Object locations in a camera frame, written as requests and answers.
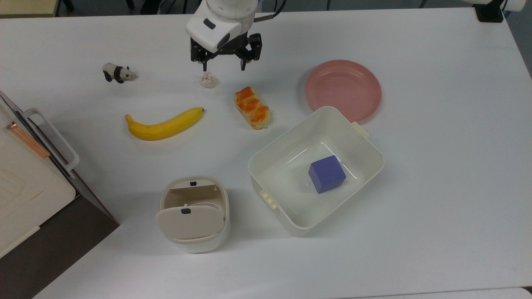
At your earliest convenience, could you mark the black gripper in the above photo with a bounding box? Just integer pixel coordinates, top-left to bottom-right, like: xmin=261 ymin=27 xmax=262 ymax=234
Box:
xmin=190 ymin=31 xmax=263 ymax=72

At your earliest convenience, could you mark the beige mini trash can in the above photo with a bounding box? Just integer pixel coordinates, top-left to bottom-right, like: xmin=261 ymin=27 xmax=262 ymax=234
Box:
xmin=155 ymin=175 xmax=230 ymax=254

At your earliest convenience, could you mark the orange glazed bread loaf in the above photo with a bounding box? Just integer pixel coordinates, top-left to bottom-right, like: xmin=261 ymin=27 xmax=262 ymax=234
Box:
xmin=234 ymin=86 xmax=272 ymax=130

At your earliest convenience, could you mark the yellow banana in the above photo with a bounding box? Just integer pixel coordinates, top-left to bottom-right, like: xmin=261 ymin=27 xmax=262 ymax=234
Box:
xmin=126 ymin=107 xmax=205 ymax=141

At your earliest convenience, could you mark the small panda toy figure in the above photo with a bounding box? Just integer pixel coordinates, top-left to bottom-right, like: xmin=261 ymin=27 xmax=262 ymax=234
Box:
xmin=102 ymin=63 xmax=137 ymax=84

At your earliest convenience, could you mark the pink round plate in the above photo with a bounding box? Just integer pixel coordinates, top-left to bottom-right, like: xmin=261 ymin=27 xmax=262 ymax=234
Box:
xmin=305 ymin=59 xmax=382 ymax=124

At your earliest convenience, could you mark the white rectangular plastic bin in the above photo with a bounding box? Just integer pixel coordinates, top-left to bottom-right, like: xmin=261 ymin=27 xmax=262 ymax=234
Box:
xmin=248 ymin=106 xmax=385 ymax=237

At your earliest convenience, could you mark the blue cube block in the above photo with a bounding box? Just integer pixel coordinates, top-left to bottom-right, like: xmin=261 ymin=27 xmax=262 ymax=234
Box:
xmin=308 ymin=155 xmax=347 ymax=194

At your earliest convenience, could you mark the light wooden desk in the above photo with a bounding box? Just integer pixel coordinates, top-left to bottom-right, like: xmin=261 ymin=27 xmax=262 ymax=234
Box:
xmin=0 ymin=0 xmax=61 ymax=18

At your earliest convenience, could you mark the orange strip on box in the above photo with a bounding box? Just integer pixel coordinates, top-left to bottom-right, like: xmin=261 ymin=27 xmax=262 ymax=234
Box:
xmin=6 ymin=121 xmax=51 ymax=159

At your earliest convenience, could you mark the dark brown drawer cabinet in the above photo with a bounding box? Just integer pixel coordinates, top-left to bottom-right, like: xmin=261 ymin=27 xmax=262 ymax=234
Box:
xmin=0 ymin=91 xmax=120 ymax=299

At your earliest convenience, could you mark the white drawer handle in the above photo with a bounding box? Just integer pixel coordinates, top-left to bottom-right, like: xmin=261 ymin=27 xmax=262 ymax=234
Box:
xmin=23 ymin=108 xmax=80 ymax=179

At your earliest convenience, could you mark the white appliance with handle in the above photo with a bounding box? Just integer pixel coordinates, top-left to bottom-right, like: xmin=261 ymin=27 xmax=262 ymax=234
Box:
xmin=0 ymin=100 xmax=77 ymax=259

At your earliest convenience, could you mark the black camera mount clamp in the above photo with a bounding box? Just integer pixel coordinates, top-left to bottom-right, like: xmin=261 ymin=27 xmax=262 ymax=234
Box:
xmin=474 ymin=0 xmax=505 ymax=23

